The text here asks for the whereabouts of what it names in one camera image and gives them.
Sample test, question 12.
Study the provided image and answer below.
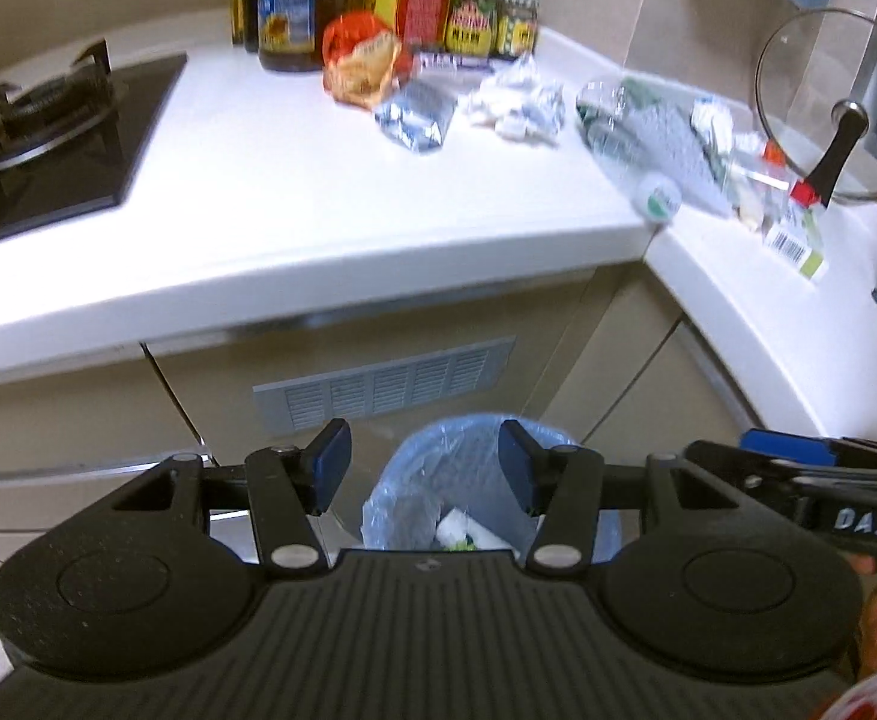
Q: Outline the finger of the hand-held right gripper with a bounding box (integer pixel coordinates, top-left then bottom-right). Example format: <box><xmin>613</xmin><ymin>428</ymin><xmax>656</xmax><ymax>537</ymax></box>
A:
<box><xmin>738</xmin><ymin>427</ymin><xmax>877</xmax><ymax>477</ymax></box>
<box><xmin>684</xmin><ymin>439</ymin><xmax>822</xmax><ymax>530</ymax></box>

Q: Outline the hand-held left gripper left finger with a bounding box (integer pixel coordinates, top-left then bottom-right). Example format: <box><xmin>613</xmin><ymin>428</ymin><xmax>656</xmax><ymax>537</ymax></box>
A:
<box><xmin>112</xmin><ymin>418</ymin><xmax>354</xmax><ymax>580</ymax></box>

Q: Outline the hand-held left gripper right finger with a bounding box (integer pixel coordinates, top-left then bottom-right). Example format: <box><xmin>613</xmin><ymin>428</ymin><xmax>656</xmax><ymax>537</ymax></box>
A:
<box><xmin>498</xmin><ymin>418</ymin><xmax>741</xmax><ymax>580</ymax></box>

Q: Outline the blue lined trash basket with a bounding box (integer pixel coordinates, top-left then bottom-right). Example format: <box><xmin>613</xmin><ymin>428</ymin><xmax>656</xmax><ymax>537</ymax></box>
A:
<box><xmin>361</xmin><ymin>412</ymin><xmax>623</xmax><ymax>565</ymax></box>

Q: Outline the white green medicine box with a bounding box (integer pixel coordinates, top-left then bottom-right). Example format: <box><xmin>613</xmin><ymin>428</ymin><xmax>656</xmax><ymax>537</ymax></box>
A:
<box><xmin>762</xmin><ymin>216</ymin><xmax>831</xmax><ymax>284</ymax></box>

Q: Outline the plastic bottle white green cap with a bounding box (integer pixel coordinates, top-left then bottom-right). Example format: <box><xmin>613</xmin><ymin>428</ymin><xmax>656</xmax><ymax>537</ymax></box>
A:
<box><xmin>575</xmin><ymin>76</ymin><xmax>684</xmax><ymax>224</ymax></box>

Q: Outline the white paper wrapper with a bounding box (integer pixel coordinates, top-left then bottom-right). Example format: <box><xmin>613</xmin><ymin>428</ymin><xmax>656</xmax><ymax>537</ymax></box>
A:
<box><xmin>458</xmin><ymin>54</ymin><xmax>567</xmax><ymax>143</ymax></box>

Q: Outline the orange plastic bag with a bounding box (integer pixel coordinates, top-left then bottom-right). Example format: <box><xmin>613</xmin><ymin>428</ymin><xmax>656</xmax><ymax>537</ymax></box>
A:
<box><xmin>321</xmin><ymin>10</ymin><xmax>414</xmax><ymax>109</ymax></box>

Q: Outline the beige cabinet door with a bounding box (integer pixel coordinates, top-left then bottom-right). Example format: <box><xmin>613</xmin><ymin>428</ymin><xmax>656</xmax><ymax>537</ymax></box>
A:
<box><xmin>584</xmin><ymin>307</ymin><xmax>877</xmax><ymax>466</ymax></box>

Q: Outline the crumpled white tissue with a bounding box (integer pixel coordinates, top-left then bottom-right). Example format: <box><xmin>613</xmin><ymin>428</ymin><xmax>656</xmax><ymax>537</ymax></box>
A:
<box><xmin>435</xmin><ymin>508</ymin><xmax>518</xmax><ymax>552</ymax></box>

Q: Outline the grey cabinet vent grille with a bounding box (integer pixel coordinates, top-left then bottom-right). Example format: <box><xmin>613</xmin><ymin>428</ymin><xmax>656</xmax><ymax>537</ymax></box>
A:
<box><xmin>252</xmin><ymin>336</ymin><xmax>518</xmax><ymax>434</ymax></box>

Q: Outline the beige vented cabinet panel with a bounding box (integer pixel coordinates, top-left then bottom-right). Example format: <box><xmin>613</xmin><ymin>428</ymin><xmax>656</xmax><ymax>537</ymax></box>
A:
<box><xmin>142</xmin><ymin>266</ymin><xmax>627</xmax><ymax>466</ymax></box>

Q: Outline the narrow beige cabinet panel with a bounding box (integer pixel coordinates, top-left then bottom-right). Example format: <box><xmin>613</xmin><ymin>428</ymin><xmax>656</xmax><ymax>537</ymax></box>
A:
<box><xmin>558</xmin><ymin>266</ymin><xmax>683</xmax><ymax>440</ymax></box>

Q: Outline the red white printed clothing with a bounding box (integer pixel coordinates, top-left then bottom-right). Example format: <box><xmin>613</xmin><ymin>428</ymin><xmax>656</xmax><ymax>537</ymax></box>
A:
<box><xmin>817</xmin><ymin>664</ymin><xmax>877</xmax><ymax>720</ymax></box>

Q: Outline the clear plastic wrapper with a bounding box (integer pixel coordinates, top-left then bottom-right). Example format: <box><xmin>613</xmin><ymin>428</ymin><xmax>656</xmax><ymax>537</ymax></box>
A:
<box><xmin>729</xmin><ymin>131</ymin><xmax>810</xmax><ymax>230</ymax></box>

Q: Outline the beige cabinet drawer front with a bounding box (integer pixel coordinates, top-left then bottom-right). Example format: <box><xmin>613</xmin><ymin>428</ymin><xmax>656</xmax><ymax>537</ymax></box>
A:
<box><xmin>0</xmin><ymin>349</ymin><xmax>210</xmax><ymax>563</ymax></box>

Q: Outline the green cloth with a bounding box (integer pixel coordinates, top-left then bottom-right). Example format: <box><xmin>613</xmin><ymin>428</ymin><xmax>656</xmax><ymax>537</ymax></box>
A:
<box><xmin>618</xmin><ymin>94</ymin><xmax>734</xmax><ymax>217</ymax></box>

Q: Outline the small crumpled white wrapper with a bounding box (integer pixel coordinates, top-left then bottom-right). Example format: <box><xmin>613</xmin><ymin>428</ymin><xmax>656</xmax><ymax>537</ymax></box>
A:
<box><xmin>689</xmin><ymin>94</ymin><xmax>737</xmax><ymax>160</ymax></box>

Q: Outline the silver foil packet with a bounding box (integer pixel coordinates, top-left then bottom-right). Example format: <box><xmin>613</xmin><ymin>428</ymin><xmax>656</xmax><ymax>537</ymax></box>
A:
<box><xmin>373</xmin><ymin>77</ymin><xmax>459</xmax><ymax>155</ymax></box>

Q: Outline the black glass gas hob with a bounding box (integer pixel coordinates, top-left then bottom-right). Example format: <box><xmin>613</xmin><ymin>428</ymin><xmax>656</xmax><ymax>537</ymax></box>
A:
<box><xmin>0</xmin><ymin>52</ymin><xmax>188</xmax><ymax>256</ymax></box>

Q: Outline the small pickle jar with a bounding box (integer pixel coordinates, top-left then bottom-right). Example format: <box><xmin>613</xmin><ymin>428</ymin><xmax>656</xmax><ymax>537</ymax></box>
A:
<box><xmin>495</xmin><ymin>0</ymin><xmax>541</xmax><ymax>61</ymax></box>

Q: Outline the large pickle jar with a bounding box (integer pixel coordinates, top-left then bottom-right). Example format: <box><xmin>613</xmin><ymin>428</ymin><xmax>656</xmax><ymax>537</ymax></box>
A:
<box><xmin>445</xmin><ymin>0</ymin><xmax>504</xmax><ymax>59</ymax></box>

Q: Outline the black burner grate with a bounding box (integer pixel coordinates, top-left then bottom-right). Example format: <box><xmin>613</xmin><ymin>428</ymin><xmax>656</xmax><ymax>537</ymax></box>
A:
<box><xmin>0</xmin><ymin>41</ymin><xmax>120</xmax><ymax>170</ymax></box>

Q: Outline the glass pot lid black handle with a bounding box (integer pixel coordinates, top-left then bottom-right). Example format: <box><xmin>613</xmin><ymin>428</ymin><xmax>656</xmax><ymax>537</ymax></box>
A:
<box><xmin>755</xmin><ymin>7</ymin><xmax>877</xmax><ymax>205</ymax></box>

